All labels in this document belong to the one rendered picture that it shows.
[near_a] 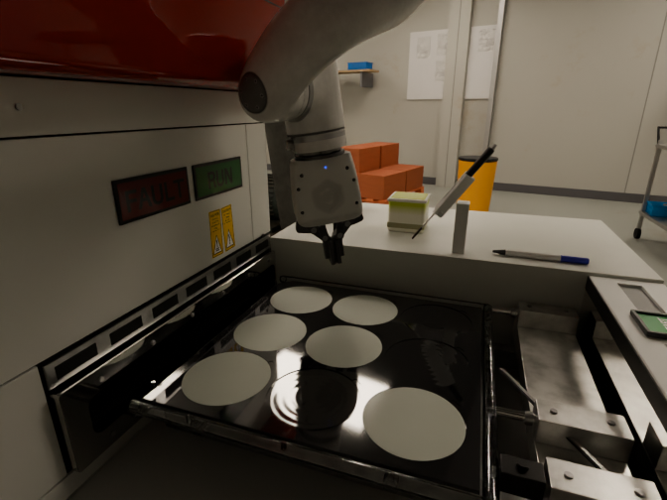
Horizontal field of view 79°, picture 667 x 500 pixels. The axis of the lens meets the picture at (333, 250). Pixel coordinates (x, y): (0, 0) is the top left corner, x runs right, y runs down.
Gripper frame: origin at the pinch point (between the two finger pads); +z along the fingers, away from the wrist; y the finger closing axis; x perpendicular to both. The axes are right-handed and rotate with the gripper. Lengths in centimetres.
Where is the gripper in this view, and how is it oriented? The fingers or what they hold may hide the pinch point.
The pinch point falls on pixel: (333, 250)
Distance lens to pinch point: 65.2
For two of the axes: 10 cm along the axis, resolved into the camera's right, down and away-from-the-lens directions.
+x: -2.0, -3.2, 9.3
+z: 1.4, 9.3, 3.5
